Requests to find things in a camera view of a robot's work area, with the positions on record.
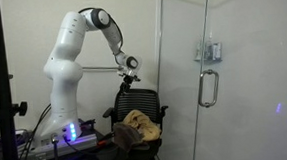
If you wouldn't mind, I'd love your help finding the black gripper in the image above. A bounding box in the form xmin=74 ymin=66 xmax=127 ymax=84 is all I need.
xmin=117 ymin=72 xmax=142 ymax=96

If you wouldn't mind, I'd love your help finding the grey towel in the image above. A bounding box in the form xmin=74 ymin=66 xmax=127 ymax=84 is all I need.
xmin=111 ymin=120 xmax=151 ymax=155

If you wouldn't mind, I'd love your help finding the black mesh office chair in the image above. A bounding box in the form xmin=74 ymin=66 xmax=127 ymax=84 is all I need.
xmin=101 ymin=86 xmax=172 ymax=160

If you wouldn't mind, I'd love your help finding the yellow towel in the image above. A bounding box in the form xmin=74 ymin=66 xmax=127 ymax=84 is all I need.
xmin=119 ymin=107 xmax=163 ymax=143

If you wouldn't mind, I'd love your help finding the black purple clamp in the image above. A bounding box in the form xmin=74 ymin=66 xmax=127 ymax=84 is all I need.
xmin=78 ymin=117 xmax=97 ymax=132

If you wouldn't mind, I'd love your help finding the black orange bar clamp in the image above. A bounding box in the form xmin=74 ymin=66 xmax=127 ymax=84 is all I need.
xmin=96 ymin=131 xmax=117 ymax=148

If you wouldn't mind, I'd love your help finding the fixed glass shower panel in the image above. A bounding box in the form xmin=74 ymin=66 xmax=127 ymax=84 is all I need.
xmin=148 ymin=0 xmax=221 ymax=160

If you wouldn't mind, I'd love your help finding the shower shelf caddy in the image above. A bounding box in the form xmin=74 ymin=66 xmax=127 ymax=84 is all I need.
xmin=192 ymin=37 xmax=224 ymax=66

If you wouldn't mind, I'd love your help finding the black clamp knob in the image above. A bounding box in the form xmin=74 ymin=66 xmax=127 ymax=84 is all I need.
xmin=12 ymin=100 xmax=30 ymax=118

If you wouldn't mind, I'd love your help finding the glass shower door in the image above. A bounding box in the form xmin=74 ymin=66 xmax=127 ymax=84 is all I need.
xmin=182 ymin=0 xmax=287 ymax=160

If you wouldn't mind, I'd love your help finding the metal wall towel bar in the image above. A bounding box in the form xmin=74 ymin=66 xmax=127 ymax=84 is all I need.
xmin=82 ymin=63 xmax=126 ymax=75

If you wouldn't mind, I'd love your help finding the chrome shower door handle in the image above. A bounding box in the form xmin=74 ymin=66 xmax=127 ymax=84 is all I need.
xmin=196 ymin=68 xmax=222 ymax=110

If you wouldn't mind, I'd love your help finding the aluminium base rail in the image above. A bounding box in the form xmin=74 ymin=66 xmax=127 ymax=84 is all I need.
xmin=16 ymin=132 xmax=100 ymax=160

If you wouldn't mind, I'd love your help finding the black plugged base cable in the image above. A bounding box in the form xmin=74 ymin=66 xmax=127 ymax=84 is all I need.
xmin=51 ymin=132 xmax=61 ymax=160

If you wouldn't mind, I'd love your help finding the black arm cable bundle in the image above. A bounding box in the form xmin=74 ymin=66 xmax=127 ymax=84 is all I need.
xmin=16 ymin=104 xmax=56 ymax=160

